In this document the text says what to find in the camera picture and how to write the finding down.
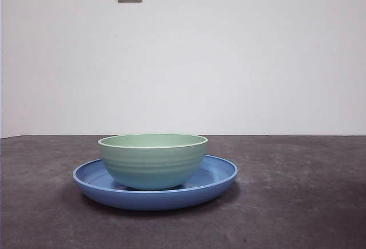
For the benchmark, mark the green ribbed bowl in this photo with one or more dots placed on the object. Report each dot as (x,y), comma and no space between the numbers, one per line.
(153,163)

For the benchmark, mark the blue round plate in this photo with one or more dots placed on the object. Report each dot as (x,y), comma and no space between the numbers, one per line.
(154,200)

